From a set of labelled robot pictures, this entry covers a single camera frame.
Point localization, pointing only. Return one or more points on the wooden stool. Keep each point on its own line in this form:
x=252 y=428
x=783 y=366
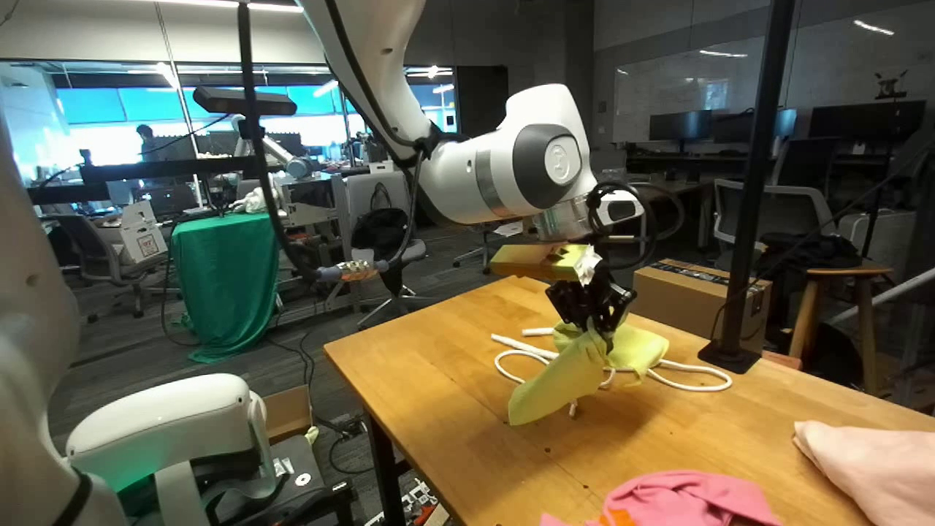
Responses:
x=854 y=291

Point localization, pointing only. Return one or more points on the black vertical pole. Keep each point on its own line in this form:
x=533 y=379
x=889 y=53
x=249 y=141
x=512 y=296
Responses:
x=728 y=350

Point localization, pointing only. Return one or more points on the pink cloth orange print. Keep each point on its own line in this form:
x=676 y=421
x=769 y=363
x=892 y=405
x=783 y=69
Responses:
x=686 y=497

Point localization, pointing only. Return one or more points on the yellow-green cloth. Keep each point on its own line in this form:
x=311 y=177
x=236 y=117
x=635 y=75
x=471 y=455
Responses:
x=578 y=366

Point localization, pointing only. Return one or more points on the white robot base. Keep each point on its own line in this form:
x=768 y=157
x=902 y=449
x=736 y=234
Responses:
x=200 y=443

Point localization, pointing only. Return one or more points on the wrist camera gold block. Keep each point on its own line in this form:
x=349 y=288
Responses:
x=552 y=260

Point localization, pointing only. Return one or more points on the black office chair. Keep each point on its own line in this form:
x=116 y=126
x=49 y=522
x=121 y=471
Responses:
x=384 y=241

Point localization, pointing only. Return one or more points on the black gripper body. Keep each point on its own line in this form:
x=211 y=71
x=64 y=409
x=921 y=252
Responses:
x=597 y=306

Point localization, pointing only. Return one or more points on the light pink cloth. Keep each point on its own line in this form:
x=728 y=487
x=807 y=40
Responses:
x=889 y=475

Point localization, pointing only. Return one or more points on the green draped cloth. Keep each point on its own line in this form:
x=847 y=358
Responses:
x=229 y=282

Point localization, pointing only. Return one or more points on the brown cardboard box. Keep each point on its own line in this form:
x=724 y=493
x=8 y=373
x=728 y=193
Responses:
x=695 y=300

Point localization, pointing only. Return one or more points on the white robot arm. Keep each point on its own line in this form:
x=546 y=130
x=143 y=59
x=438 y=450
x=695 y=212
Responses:
x=533 y=165

